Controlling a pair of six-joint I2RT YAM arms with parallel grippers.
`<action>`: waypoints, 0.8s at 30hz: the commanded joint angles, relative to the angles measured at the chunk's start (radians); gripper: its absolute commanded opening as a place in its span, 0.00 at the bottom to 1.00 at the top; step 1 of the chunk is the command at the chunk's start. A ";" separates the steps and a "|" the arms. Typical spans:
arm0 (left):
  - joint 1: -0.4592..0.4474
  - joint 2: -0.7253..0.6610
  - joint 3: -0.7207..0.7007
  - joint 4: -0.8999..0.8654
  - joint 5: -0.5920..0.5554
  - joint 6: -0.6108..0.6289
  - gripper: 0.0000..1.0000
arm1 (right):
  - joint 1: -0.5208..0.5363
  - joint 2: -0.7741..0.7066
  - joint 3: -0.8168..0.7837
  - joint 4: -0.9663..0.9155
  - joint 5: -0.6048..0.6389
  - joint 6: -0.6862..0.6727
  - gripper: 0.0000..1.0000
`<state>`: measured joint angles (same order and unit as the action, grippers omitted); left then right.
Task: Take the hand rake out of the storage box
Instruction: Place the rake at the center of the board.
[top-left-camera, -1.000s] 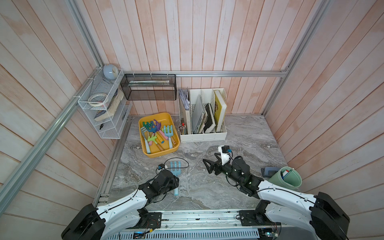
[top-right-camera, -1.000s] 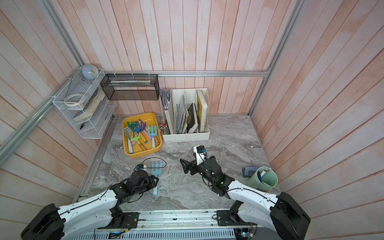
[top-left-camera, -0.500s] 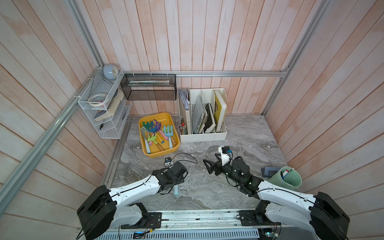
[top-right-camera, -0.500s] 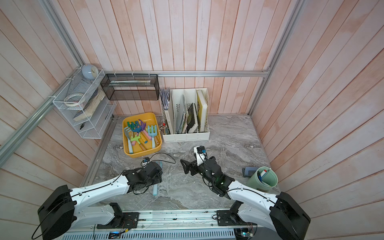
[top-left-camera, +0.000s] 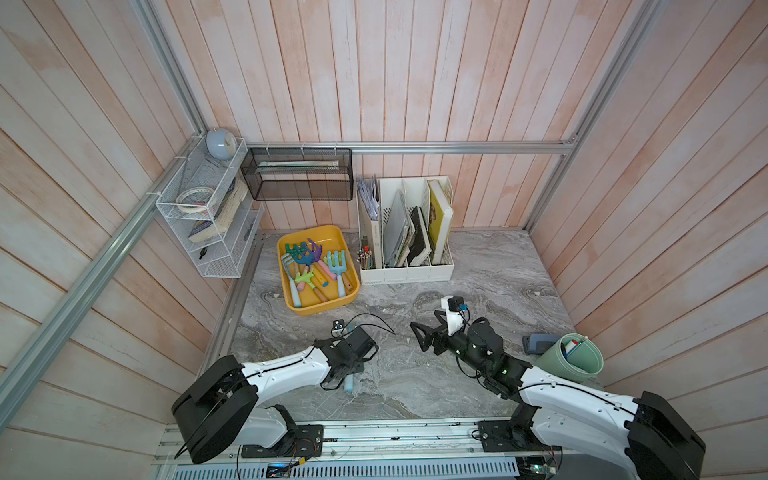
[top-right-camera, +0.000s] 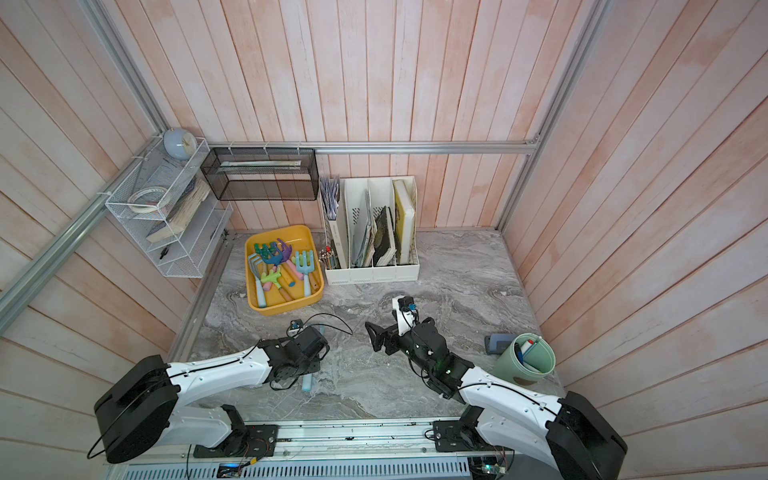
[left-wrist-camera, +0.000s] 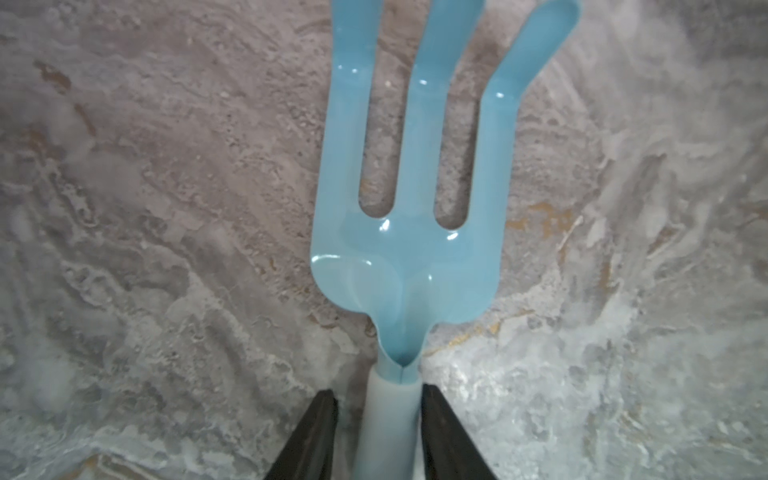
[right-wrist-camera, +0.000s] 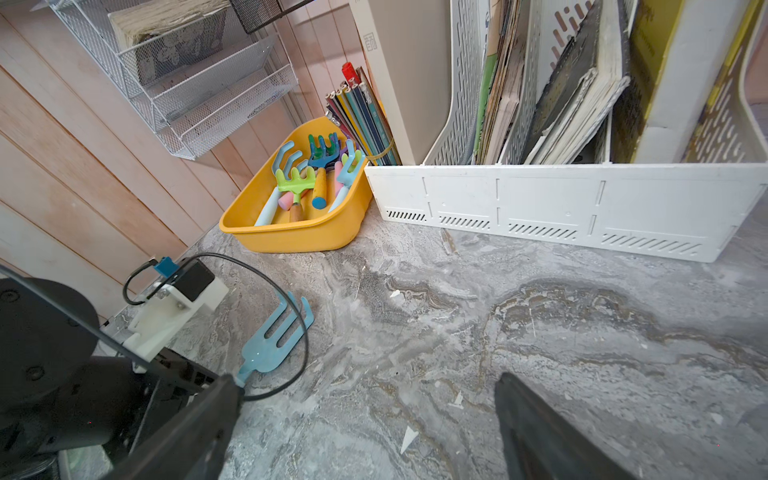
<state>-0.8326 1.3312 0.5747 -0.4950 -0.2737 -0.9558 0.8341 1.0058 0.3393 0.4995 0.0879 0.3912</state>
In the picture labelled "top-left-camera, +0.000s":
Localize dark green rake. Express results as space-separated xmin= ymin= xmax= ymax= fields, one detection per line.
xmin=285 ymin=242 xmax=312 ymax=265

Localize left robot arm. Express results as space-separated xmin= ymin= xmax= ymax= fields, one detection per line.
xmin=171 ymin=327 xmax=378 ymax=464

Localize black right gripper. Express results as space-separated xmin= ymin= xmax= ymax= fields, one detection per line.
xmin=412 ymin=309 xmax=489 ymax=378

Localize black mesh basket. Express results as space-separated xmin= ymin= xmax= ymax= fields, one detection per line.
xmin=240 ymin=146 xmax=354 ymax=202

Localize white wire shelf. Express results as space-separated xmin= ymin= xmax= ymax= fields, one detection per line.
xmin=156 ymin=135 xmax=264 ymax=279

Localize green bucket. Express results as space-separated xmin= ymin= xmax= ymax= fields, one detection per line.
xmin=534 ymin=333 xmax=604 ymax=383

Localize purple rake pink handle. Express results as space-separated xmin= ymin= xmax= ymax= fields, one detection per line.
xmin=298 ymin=239 xmax=337 ymax=280

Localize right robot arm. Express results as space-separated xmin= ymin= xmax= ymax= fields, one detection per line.
xmin=410 ymin=311 xmax=706 ymax=479

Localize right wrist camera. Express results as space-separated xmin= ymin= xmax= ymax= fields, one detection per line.
xmin=440 ymin=295 xmax=469 ymax=336

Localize white file organizer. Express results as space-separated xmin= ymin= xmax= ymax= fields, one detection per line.
xmin=355 ymin=176 xmax=454 ymax=284

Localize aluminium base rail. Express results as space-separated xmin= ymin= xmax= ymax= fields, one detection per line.
xmin=152 ymin=413 xmax=649 ymax=466

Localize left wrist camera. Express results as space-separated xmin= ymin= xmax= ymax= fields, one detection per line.
xmin=331 ymin=319 xmax=346 ymax=337

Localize yellow storage tray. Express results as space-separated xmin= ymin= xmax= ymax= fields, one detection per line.
xmin=277 ymin=225 xmax=360 ymax=316

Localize green rake wooden handle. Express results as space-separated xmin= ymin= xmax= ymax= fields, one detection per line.
xmin=295 ymin=270 xmax=328 ymax=302

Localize blue grey small device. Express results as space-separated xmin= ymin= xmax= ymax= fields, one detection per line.
xmin=522 ymin=333 xmax=560 ymax=355

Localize yellow book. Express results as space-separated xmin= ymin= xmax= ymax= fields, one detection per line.
xmin=428 ymin=179 xmax=453 ymax=265

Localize coloured pencils bundle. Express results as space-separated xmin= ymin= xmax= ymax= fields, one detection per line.
xmin=358 ymin=245 xmax=374 ymax=270

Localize books on wire shelf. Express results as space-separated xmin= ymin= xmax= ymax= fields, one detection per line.
xmin=188 ymin=175 xmax=249 ymax=243

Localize tape roll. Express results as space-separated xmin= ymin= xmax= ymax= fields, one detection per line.
xmin=174 ymin=186 xmax=215 ymax=214

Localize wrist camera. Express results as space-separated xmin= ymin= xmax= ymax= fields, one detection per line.
xmin=331 ymin=319 xmax=346 ymax=337
xmin=440 ymin=295 xmax=469 ymax=336

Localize blue fork yellow handle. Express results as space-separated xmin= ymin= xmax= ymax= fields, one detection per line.
xmin=325 ymin=250 xmax=347 ymax=298

